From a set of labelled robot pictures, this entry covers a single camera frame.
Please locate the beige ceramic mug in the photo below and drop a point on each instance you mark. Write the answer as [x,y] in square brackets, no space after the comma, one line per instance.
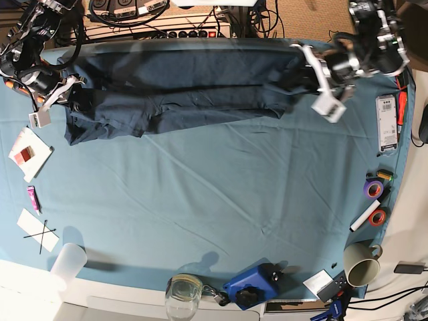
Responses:
[361,263]

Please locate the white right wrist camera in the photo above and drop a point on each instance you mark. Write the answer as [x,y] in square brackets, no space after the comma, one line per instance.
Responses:
[39,119]

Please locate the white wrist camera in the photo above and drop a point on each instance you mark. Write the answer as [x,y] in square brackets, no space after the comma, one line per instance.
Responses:
[329,107]
[39,119]

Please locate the black power adapter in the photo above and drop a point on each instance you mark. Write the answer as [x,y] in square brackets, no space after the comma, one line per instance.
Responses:
[409,268]

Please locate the orange black pliers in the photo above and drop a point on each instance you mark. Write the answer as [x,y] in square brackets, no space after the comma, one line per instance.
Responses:
[402,81]

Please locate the grey remote control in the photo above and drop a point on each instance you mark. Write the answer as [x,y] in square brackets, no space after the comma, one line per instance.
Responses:
[331,290]

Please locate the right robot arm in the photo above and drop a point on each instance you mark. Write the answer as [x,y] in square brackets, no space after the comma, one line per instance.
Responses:
[22,67]

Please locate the dark blue T-shirt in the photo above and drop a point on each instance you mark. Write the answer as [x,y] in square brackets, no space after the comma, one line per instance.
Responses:
[155,92]

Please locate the white paper card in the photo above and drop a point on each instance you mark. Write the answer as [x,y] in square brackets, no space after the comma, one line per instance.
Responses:
[32,225]

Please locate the black marker pen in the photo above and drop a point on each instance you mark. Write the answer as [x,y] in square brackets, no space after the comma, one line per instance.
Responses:
[384,195]

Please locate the translucent plastic cup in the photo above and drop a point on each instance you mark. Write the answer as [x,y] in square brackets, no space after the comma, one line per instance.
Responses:
[70,261]

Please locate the purple tape roll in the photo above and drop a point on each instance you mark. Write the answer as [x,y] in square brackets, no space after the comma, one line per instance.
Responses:
[373,188]

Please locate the white business card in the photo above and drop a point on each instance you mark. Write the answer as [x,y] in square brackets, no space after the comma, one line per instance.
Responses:
[318,282]

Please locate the orange black utility knife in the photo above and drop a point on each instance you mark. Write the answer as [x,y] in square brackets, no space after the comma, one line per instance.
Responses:
[16,87]

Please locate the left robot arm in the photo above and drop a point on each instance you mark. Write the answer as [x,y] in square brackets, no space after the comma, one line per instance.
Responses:
[376,46]

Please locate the green yellow battery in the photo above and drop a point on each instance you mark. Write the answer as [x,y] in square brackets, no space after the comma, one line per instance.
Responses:
[385,175]

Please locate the blue clamp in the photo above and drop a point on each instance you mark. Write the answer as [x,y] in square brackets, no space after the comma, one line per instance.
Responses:
[337,308]

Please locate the pink glue tube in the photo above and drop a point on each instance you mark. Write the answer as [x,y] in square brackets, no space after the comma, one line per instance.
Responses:
[34,200]

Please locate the clear glass jar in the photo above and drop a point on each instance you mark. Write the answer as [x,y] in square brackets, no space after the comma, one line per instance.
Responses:
[182,297]

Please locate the white paper with red swatch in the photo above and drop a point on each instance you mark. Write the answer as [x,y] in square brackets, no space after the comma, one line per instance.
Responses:
[29,153]

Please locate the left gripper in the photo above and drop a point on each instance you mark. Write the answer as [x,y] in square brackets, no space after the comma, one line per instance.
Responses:
[340,67]

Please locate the white power strip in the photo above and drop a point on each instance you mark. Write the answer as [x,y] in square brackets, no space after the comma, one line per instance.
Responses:
[203,24]

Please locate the white marker pen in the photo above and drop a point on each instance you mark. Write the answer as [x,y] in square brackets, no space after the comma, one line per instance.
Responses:
[364,215]

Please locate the light blue table cloth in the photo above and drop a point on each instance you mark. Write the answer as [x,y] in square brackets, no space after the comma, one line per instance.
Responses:
[210,200]

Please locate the red tape roll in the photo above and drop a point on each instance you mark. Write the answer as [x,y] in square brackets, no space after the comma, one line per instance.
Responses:
[377,217]

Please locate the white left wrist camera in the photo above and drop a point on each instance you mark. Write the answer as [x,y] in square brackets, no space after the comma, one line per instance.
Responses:
[329,107]

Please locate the black hairpin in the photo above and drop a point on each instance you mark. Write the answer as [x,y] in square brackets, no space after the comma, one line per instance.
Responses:
[42,236]
[39,233]

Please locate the blue box with black knob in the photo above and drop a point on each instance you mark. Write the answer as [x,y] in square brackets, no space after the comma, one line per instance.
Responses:
[254,286]

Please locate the orange screwdriver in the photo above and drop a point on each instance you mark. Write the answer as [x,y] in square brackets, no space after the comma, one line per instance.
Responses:
[402,103]

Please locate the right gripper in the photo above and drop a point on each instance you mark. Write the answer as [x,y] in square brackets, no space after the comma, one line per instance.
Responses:
[47,87]

